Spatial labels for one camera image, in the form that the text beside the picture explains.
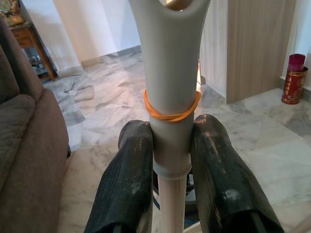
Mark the light wood cabinet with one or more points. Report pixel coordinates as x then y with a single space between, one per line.
262 48

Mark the brown wooden side table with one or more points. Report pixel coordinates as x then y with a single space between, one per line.
31 43

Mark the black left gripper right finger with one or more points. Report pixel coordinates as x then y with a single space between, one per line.
223 182

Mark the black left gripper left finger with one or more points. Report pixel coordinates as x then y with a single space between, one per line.
126 182

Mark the orange rubber band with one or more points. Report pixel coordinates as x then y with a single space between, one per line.
155 112

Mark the golden ornament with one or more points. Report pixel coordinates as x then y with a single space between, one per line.
9 9

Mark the grey-brown fabric sofa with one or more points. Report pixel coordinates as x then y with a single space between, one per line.
24 145

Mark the red incense stick tin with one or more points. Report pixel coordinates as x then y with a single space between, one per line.
294 82

